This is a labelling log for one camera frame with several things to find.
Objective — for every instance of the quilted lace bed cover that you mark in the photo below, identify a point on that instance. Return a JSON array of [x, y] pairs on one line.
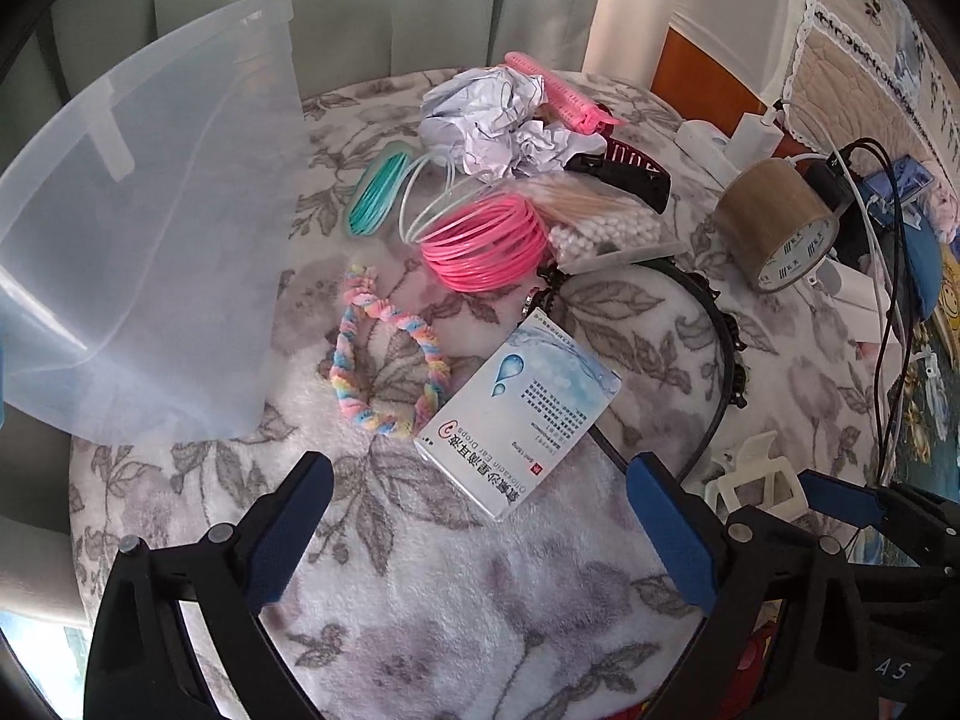
[[865, 68]]

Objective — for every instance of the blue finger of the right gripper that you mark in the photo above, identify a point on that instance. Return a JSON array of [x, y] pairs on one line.
[[860, 506]]

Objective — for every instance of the black lace headband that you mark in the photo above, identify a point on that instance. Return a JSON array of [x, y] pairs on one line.
[[732, 373]]

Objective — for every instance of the pink bangle stack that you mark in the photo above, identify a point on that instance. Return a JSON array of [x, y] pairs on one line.
[[487, 245]]

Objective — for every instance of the cotton swab bag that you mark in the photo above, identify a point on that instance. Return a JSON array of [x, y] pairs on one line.
[[592, 226]]

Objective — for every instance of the white paper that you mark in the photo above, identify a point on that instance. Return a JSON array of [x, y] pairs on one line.
[[483, 122]]

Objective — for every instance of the pastel braided scrunchie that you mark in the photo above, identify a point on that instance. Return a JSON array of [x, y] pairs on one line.
[[422, 375]]

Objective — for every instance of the smartphone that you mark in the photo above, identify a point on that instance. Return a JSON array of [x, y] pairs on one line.
[[912, 179]]

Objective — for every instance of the teal bangle stack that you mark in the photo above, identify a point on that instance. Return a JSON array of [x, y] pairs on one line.
[[374, 195]]

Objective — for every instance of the white blue medicine box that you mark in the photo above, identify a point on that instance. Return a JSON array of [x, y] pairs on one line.
[[507, 428]]

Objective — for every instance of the green curtain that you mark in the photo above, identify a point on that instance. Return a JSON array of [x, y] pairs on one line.
[[335, 43]]

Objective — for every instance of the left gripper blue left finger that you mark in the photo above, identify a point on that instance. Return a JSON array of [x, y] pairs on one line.
[[278, 528]]

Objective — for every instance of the black power adapter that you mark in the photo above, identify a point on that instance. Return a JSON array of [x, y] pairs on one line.
[[826, 179]]

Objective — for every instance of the white power strip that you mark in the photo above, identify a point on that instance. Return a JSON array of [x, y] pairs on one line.
[[705, 144]]

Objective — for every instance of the brown packing tape roll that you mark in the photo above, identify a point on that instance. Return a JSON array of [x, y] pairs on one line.
[[774, 224]]

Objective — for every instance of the pink hair roller clip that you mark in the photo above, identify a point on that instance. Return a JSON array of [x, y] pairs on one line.
[[578, 112]]

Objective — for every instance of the clear plastic storage bin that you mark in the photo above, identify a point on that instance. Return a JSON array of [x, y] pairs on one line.
[[144, 232]]

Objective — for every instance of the white hair claw clip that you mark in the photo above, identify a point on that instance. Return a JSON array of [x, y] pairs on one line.
[[751, 475]]

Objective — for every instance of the floral fleece blanket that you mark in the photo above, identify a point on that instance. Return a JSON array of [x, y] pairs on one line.
[[465, 575]]

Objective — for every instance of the wooden bed frame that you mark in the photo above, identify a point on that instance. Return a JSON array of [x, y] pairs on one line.
[[699, 88]]

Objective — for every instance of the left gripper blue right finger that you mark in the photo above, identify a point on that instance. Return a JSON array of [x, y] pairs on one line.
[[678, 526]]

